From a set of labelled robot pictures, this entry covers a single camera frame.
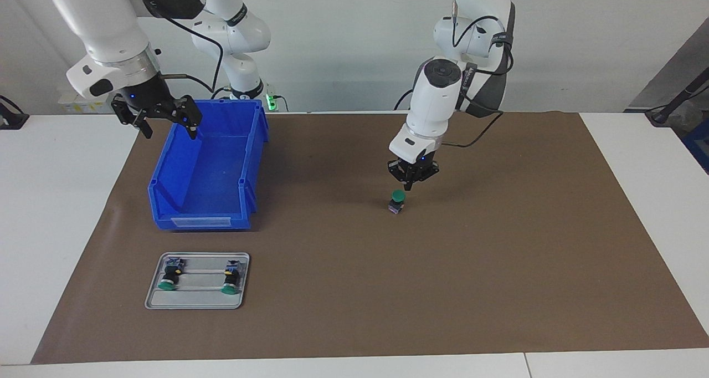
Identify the brown table mat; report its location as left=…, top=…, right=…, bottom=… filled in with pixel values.
left=30, top=111, right=709, bottom=365

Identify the black stand pole with foot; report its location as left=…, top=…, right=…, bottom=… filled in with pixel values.
left=645, top=68, right=709, bottom=126

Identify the black stand foot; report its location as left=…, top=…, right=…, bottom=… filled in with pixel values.
left=0, top=95, right=29, bottom=130

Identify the silver metal tray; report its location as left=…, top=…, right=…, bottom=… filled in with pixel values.
left=145, top=252, right=250, bottom=310

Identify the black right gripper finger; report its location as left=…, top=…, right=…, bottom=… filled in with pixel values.
left=110, top=96, right=154, bottom=141
left=160, top=95, right=203, bottom=141

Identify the blue plastic box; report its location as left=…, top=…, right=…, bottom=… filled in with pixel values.
left=682, top=118, right=709, bottom=175

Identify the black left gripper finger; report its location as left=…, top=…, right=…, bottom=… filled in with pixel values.
left=387, top=161, right=412, bottom=192
left=410, top=164, right=441, bottom=192

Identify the white wall box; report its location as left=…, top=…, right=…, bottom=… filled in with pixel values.
left=58, top=93, right=120, bottom=114

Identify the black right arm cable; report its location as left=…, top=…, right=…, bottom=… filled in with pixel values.
left=127, top=0, right=224, bottom=94

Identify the dark grey partition panel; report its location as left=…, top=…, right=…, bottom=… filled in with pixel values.
left=626, top=18, right=709, bottom=113

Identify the blue plastic storage bin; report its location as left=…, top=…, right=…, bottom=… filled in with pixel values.
left=148, top=99, right=270, bottom=232

